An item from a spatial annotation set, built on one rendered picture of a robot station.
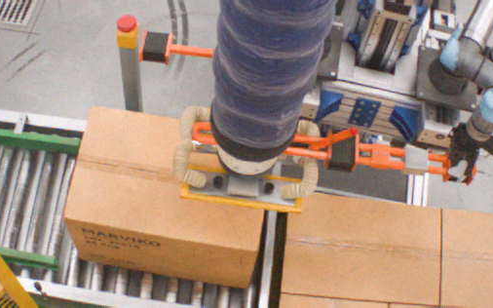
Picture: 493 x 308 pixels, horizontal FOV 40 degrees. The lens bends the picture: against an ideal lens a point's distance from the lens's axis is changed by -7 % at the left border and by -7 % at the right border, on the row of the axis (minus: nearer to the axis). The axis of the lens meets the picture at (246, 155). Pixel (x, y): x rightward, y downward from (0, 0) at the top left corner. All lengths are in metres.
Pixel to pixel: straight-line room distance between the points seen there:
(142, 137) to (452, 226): 1.23
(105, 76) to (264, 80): 2.12
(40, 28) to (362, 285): 2.14
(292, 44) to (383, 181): 1.81
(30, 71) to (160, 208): 1.63
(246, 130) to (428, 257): 1.19
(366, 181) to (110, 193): 1.31
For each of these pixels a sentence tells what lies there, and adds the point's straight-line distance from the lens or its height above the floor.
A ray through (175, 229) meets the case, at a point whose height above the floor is 0.95.
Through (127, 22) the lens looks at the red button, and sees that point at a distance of 2.42.
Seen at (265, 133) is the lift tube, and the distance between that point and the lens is 1.72.
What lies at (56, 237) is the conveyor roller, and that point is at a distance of 2.60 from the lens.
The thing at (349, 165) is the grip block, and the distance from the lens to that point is 1.94.
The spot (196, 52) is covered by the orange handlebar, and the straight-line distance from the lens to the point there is 2.08.
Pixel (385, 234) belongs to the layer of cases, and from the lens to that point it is 2.68.
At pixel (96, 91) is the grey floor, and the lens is 3.50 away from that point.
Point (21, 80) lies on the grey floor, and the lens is 3.61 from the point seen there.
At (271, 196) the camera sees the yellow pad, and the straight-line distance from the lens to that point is 2.00.
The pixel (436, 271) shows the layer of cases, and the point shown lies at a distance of 2.69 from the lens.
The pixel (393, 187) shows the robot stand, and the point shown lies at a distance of 3.14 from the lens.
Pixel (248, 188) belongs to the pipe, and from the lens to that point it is 1.98.
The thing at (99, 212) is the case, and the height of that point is 0.95.
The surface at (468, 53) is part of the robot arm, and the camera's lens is 1.85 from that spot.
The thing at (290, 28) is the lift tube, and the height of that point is 1.88.
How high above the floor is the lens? 2.96
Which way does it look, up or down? 63 degrees down
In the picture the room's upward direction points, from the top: 10 degrees clockwise
